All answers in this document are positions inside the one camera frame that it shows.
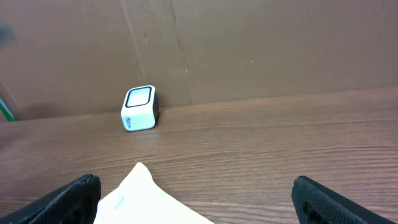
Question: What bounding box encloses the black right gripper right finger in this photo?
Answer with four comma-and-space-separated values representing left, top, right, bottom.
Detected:
291, 175, 394, 224

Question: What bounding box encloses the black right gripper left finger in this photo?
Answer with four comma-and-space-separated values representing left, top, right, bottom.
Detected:
1, 174, 101, 224

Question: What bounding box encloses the white pouch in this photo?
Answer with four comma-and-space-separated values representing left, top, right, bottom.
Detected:
94, 162, 212, 224

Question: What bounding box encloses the white barcode scanner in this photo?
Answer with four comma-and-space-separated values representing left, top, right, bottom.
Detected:
121, 85, 159, 132

